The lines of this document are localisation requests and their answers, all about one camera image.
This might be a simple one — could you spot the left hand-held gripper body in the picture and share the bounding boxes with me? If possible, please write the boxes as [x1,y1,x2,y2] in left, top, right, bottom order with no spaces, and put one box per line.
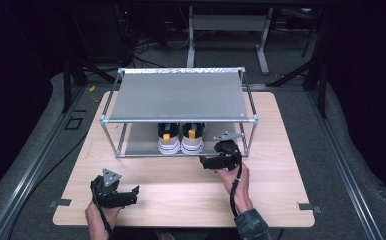
[90,168,130,209]

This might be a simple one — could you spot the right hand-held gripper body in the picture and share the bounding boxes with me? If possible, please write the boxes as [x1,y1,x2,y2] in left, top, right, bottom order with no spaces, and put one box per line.
[213,130,245,172]

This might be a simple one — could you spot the navy and white sneaker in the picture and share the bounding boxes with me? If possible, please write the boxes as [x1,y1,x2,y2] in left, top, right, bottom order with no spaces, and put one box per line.
[156,122,182,156]
[180,122,205,156]

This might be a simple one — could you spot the grey metal shoe rack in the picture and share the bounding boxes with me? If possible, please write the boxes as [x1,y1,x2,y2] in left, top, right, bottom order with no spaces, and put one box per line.
[99,66,259,159]

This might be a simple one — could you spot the person's left hand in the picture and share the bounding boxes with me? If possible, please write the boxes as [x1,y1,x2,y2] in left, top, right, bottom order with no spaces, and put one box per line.
[84,201,122,240]

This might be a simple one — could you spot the person's right hand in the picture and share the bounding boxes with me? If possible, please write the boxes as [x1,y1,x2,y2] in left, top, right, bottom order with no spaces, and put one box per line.
[215,163,254,216]

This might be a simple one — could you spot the black metal stand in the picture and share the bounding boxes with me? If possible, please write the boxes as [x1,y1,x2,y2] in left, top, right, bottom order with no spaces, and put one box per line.
[62,56,116,114]
[266,9,329,118]

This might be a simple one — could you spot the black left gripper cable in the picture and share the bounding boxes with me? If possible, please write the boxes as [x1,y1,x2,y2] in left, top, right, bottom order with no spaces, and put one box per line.
[90,186,116,240]

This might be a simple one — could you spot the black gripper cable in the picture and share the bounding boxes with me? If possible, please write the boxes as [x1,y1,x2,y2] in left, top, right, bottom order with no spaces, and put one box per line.
[90,186,116,240]
[229,163,244,218]

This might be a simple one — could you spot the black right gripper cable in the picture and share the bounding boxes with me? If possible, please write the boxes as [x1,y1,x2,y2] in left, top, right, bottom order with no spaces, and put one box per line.
[229,163,244,218]

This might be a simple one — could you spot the grey metal bracket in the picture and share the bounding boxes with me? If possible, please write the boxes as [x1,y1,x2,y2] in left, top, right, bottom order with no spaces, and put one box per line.
[49,198,73,209]
[296,202,323,215]

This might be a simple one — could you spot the black floor cable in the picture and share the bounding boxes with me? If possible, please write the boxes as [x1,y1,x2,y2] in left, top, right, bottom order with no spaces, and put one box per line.
[10,132,89,238]

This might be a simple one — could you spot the aluminium floor rail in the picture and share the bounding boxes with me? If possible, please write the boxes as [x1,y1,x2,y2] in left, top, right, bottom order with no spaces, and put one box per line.
[0,87,86,240]
[308,89,384,240]

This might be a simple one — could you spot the tangle of background cables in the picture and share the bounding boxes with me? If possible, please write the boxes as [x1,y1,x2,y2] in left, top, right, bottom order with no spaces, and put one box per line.
[132,34,189,68]

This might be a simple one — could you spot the white metal table frame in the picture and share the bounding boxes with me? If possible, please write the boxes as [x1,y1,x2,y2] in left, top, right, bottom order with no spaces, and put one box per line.
[186,5,275,76]

